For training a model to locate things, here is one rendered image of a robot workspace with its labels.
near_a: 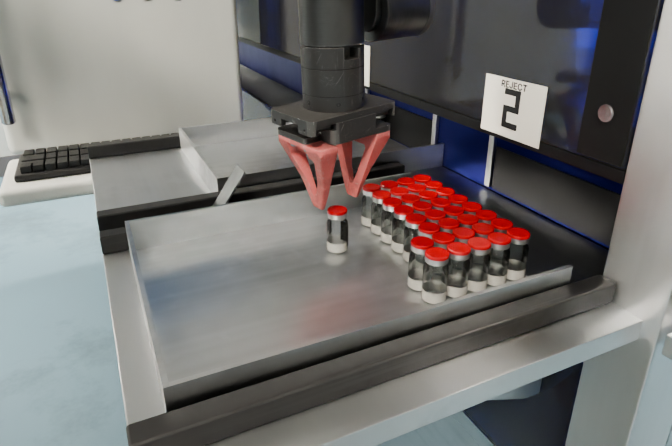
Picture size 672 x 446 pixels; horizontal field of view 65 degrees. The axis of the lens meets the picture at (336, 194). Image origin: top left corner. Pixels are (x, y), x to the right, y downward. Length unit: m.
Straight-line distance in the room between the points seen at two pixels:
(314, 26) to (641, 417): 0.45
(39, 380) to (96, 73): 1.05
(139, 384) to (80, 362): 1.54
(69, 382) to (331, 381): 1.56
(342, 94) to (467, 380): 0.25
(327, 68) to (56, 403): 1.52
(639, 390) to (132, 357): 0.42
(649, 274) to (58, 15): 1.09
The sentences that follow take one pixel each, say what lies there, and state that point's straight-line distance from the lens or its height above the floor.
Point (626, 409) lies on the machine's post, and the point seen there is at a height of 0.79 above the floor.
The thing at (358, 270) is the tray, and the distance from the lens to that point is 0.52.
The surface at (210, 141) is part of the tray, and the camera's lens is 0.92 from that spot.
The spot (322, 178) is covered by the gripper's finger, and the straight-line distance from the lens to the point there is 0.48.
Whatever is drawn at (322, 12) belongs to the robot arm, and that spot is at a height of 1.12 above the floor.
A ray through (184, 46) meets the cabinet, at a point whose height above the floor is 1.00.
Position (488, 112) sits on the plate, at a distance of 0.60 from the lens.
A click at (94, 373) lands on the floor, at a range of 1.89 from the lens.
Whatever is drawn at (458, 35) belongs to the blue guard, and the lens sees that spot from 0.64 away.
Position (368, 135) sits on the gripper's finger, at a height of 1.01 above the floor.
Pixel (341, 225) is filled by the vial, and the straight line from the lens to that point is 0.53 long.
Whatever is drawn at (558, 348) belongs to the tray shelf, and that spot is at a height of 0.88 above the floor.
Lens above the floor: 1.15
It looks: 22 degrees down
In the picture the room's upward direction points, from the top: straight up
